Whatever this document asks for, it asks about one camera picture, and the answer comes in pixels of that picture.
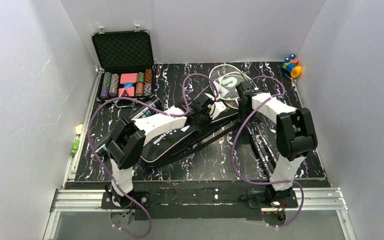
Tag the black racket bag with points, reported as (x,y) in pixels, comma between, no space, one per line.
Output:
(177,144)

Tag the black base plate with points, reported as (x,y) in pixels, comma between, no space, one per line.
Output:
(192,199)

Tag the beige clip on rail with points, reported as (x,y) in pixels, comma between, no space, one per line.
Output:
(79,129)

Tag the black poker chip case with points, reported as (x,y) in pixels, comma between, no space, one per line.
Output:
(126,60)

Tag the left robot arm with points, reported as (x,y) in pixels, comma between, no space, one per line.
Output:
(123,158)

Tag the colourful toy blocks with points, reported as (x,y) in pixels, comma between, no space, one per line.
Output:
(291,65)

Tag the green clip on rail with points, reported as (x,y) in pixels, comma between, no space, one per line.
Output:
(75,147)

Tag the white badminton racket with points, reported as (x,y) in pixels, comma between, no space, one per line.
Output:
(226,77)
(261,149)

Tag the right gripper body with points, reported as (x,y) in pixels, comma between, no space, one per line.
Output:
(245,91)

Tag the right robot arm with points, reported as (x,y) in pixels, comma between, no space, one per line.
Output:
(295,137)

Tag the black shuttlecock tube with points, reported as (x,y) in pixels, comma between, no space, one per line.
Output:
(127,126)

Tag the aluminium rail frame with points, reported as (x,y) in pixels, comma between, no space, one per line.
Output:
(222,160)

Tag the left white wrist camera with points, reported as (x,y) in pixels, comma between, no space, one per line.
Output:
(217,108)

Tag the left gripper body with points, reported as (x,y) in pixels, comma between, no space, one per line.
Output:
(208,105)

